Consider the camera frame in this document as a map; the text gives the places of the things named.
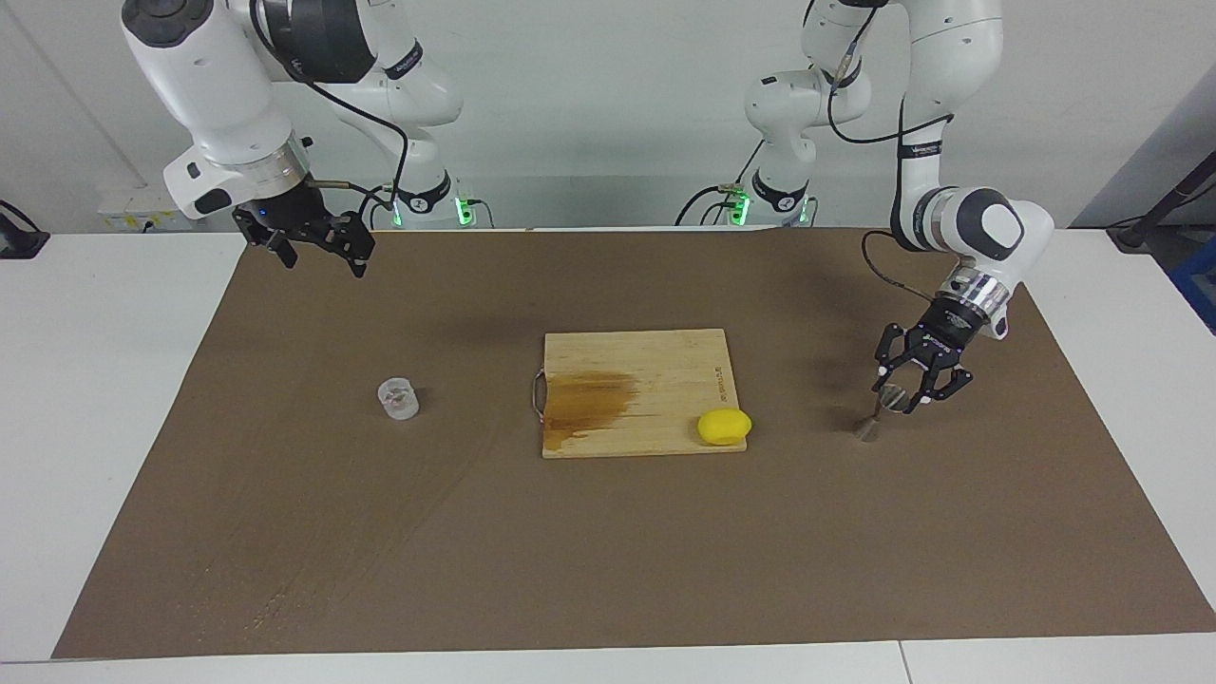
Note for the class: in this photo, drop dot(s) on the yellow lemon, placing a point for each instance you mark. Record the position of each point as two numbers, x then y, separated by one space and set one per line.
725 427

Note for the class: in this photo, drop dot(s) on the blue crate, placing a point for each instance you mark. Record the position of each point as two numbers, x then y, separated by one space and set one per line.
1199 280

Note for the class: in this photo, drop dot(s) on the wooden cutting board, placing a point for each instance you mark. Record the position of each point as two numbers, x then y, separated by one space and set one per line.
646 380

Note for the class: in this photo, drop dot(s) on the white wall socket strip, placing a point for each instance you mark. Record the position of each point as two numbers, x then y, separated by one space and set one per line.
133 211

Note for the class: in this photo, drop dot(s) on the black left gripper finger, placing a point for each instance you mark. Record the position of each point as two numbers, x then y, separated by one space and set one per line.
940 382
893 350

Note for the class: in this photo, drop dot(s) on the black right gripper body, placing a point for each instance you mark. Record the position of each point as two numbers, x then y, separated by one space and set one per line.
290 214

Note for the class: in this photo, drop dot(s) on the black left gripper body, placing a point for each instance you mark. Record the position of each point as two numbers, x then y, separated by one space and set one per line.
945 332

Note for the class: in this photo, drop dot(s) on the steel double jigger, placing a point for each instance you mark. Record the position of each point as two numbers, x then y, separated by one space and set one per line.
866 429

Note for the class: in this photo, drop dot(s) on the brown table mat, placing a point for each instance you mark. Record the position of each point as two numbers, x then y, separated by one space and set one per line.
608 551

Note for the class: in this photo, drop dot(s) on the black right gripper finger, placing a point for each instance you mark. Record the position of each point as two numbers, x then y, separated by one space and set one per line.
279 245
355 242

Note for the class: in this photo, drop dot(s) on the black tripod leg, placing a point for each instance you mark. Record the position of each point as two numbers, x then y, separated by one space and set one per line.
1135 233

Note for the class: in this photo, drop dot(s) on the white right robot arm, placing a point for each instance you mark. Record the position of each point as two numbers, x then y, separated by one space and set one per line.
209 85

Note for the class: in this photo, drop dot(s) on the black stand foot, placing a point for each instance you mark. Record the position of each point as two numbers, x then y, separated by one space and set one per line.
19 242

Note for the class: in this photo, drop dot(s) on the clear plastic cup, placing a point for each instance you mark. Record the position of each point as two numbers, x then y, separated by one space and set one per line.
398 399

